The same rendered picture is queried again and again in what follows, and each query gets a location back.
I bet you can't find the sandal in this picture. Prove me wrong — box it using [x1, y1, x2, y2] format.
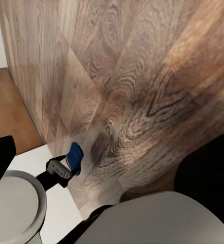
[66, 142, 84, 176]

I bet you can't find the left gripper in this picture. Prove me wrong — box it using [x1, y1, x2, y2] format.
[38, 155, 80, 191]

